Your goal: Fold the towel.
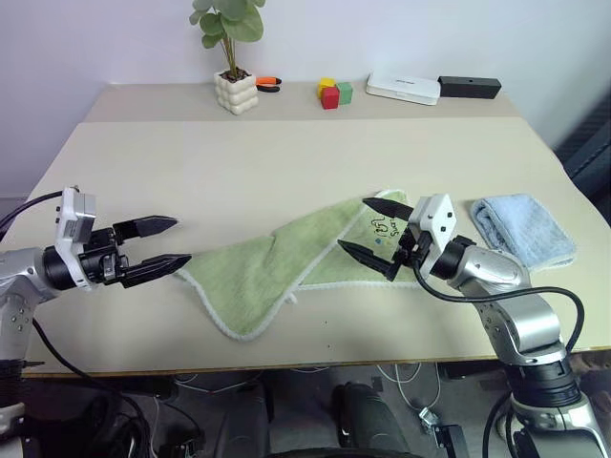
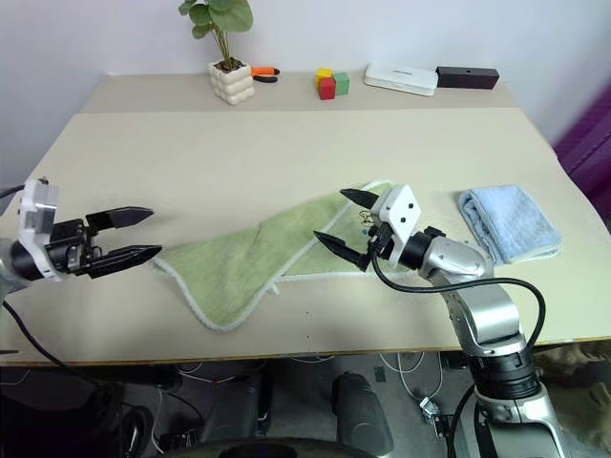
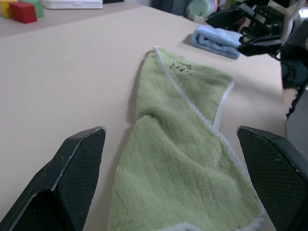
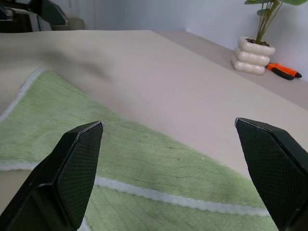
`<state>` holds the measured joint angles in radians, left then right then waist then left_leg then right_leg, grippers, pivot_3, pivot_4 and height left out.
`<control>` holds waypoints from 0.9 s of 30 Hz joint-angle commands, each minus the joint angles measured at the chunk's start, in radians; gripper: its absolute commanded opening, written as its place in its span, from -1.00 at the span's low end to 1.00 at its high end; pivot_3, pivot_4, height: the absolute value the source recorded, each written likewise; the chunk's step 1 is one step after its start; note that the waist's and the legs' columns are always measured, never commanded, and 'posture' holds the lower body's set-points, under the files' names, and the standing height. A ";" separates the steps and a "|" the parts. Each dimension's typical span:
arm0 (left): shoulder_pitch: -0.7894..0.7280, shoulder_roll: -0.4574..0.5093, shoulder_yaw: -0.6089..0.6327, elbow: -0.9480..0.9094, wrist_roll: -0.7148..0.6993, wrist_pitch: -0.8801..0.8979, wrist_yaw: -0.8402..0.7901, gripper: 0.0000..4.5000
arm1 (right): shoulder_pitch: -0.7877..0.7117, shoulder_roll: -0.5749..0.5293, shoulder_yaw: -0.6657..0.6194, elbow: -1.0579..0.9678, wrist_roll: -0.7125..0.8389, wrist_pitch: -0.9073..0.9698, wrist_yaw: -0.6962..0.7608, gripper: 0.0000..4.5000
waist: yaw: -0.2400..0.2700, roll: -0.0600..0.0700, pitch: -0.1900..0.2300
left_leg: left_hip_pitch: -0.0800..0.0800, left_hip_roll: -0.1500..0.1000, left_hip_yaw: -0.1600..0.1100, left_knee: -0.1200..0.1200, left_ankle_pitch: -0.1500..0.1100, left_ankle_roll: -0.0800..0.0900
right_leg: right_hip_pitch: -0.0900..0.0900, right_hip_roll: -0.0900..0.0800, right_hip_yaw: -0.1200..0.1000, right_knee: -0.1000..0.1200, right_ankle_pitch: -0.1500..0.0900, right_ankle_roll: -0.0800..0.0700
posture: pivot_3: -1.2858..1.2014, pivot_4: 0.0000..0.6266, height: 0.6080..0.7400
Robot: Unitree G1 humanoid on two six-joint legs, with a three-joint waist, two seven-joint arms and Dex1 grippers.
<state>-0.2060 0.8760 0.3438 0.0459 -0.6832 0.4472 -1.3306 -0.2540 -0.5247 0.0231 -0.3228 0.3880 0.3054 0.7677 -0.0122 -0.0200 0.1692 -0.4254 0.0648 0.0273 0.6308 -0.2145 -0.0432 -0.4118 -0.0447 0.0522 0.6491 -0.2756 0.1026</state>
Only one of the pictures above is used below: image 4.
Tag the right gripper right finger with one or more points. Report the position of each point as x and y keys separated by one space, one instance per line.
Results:
x=276 y=173

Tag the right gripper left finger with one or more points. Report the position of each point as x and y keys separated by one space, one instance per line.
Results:
x=60 y=183

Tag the green cloth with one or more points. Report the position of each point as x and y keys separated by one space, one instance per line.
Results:
x=132 y=154

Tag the orange and black pliers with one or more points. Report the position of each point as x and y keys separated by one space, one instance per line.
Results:
x=284 y=69

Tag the white bubbly plant pot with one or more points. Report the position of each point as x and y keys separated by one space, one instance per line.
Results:
x=250 y=57

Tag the green leafy plant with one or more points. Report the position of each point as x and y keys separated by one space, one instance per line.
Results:
x=262 y=12

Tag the black and silver machine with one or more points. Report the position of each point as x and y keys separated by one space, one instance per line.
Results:
x=24 y=24

